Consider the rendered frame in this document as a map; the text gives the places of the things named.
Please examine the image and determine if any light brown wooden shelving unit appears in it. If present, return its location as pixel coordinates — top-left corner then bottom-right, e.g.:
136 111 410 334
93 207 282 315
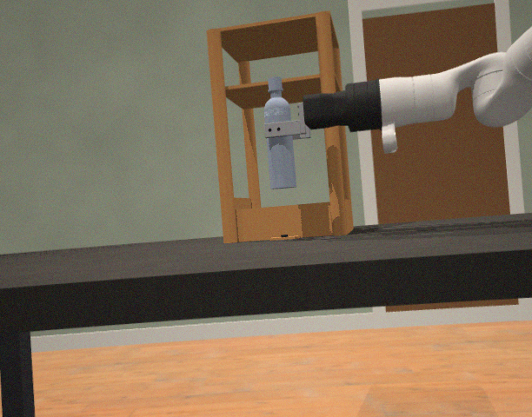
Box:
207 10 354 243

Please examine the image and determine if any grey bottle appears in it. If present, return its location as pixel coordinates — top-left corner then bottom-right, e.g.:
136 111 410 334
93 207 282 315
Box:
264 76 296 189

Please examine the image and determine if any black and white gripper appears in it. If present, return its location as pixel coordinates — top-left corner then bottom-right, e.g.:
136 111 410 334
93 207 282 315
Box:
264 77 416 154

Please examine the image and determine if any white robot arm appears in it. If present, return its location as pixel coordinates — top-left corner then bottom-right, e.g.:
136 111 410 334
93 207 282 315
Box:
412 27 532 127

